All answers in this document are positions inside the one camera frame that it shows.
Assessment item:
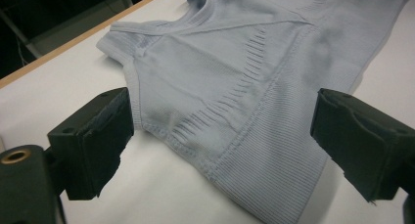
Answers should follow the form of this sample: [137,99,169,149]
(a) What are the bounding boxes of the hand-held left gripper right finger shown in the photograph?
[309,87,415,224]

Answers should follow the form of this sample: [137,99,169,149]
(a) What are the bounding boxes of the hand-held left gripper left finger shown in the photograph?
[0,86,135,224]

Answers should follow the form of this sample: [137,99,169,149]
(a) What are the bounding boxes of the light blue knit vest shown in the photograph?
[96,0,413,224]

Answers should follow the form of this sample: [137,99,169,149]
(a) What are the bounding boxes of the white table frame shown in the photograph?
[0,0,133,61]

